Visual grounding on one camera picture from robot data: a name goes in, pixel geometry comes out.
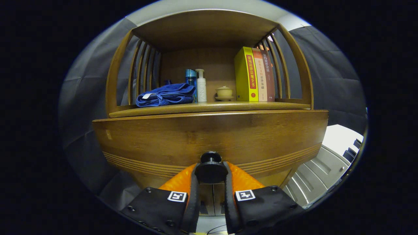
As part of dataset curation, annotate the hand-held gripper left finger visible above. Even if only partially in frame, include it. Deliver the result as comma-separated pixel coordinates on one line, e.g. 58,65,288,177
120,163,200,235

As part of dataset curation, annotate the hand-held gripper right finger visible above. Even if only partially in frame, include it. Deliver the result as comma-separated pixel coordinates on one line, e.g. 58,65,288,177
223,162,307,235

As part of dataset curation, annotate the wooden drawer with black knob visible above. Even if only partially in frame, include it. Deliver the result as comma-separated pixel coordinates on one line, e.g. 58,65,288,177
92,110,329,190

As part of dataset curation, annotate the wooden cabinet door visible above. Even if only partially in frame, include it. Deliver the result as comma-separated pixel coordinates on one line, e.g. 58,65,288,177
199,183,214,216
213,183,226,216

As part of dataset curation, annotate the wooden countertop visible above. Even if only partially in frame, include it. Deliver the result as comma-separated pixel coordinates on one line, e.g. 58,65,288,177
109,101,311,118

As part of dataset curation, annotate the white side cabinet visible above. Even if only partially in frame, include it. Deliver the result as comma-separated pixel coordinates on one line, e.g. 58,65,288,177
282,124,364,207

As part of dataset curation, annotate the wooden cabinet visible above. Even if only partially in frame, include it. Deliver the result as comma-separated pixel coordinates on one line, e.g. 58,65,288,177
92,9,329,217

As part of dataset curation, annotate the folded blue towel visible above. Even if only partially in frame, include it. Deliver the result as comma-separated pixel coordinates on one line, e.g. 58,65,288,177
136,83,196,107

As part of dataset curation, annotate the beige lidded teacup with saucer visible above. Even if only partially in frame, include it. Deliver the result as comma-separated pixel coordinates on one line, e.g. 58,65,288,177
215,86,235,102

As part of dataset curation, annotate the white pump bottle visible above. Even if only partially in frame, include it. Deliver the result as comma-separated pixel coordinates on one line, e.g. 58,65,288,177
195,69,207,102

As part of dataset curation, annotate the teal blue bottle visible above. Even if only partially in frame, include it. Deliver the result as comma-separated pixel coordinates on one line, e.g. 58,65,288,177
185,69,198,102

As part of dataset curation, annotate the cream orange book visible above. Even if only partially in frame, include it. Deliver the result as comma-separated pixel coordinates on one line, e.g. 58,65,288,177
252,48,268,102

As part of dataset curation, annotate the thick yellow book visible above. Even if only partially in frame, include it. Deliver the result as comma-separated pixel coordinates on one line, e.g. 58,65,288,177
234,47,259,102

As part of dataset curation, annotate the brown book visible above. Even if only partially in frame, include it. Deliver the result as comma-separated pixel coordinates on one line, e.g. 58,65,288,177
260,49,276,102

